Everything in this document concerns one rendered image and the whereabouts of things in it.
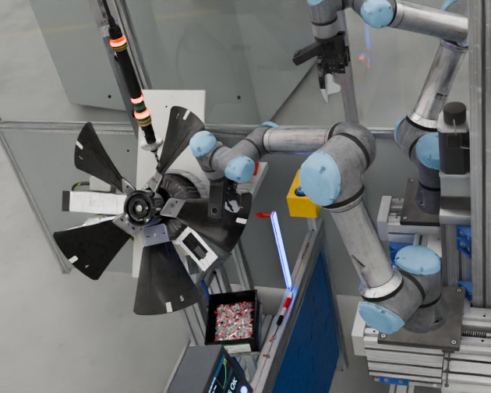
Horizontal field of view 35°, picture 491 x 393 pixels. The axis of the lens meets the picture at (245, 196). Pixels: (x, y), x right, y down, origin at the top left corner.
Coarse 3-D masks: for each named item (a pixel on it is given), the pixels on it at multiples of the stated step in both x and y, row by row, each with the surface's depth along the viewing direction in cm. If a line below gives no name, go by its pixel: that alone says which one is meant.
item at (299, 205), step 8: (296, 176) 274; (296, 184) 270; (288, 192) 268; (296, 192) 267; (288, 200) 266; (296, 200) 265; (304, 200) 264; (296, 208) 268; (304, 208) 267; (312, 208) 265; (296, 216) 270; (304, 216) 269; (312, 216) 268
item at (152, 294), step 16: (144, 256) 254; (160, 256) 256; (176, 256) 259; (144, 272) 254; (160, 272) 255; (176, 272) 257; (144, 288) 253; (160, 288) 254; (176, 288) 256; (192, 288) 257; (144, 304) 253; (160, 304) 254; (176, 304) 255; (192, 304) 256
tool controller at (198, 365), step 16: (192, 352) 199; (208, 352) 196; (224, 352) 197; (192, 368) 194; (208, 368) 192; (224, 368) 195; (176, 384) 192; (192, 384) 190; (208, 384) 188; (224, 384) 194; (240, 384) 201
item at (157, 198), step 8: (136, 192) 252; (144, 192) 251; (152, 192) 255; (160, 192) 261; (168, 192) 261; (128, 200) 254; (136, 200) 253; (144, 200) 251; (152, 200) 250; (160, 200) 254; (128, 208) 254; (144, 208) 252; (152, 208) 250; (128, 216) 254; (136, 216) 253; (144, 216) 252; (152, 216) 250; (160, 216) 255; (136, 224) 252; (144, 224) 251; (152, 224) 255; (160, 224) 261
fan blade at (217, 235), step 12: (192, 204) 254; (204, 204) 253; (240, 204) 250; (180, 216) 250; (192, 216) 250; (204, 216) 249; (228, 216) 248; (240, 216) 247; (192, 228) 247; (204, 228) 246; (216, 228) 246; (228, 228) 245; (240, 228) 245; (216, 240) 244; (228, 240) 243; (228, 252) 242
